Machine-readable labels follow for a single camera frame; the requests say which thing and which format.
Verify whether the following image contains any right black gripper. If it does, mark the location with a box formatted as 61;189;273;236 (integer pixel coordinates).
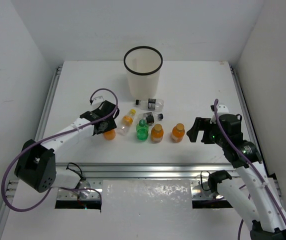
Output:
186;116;227;147

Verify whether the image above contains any orange juice bottle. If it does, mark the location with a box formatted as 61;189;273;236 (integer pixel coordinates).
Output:
171;123;185;143

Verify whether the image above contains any green plastic bottle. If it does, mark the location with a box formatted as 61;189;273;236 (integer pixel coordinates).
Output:
136;119;149;141

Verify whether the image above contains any orange bottle with gold cap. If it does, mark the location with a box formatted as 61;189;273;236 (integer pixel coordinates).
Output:
150;123;164;143

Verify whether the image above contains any crushed clear bottle black cap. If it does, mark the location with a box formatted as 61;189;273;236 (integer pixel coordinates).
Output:
138;112;164;126

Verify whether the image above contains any clear bottle with black label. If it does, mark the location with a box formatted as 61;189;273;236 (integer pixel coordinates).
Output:
135;98;164;112

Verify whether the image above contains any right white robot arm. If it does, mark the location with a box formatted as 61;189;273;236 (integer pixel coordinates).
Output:
187;113;286;240

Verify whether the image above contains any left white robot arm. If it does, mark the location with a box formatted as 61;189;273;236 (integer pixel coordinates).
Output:
14;100;119;193

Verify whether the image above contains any white bin with black rim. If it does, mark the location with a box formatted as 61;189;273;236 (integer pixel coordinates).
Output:
123;45;164;100

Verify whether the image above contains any clear bottle with yellow cap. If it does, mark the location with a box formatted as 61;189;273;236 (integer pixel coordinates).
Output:
116;109;136;136

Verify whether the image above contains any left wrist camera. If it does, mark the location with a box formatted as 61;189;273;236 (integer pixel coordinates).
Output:
89;96;105;106

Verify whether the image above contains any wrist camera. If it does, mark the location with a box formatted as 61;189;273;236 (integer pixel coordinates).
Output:
216;104;230;116
89;96;105;106

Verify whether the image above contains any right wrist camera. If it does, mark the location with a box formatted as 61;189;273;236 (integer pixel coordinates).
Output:
216;104;230;116

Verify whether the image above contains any aluminium front rail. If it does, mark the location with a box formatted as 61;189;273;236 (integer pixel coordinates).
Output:
51;163;245;202

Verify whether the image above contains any right aluminium side rail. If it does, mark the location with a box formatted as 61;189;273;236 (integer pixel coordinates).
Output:
229;65;278;182

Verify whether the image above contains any aluminium side rail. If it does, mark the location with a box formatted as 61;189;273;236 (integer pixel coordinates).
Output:
0;64;63;239
229;65;278;182

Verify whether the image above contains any left aluminium side rail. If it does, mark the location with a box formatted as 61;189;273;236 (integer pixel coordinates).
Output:
0;64;63;239

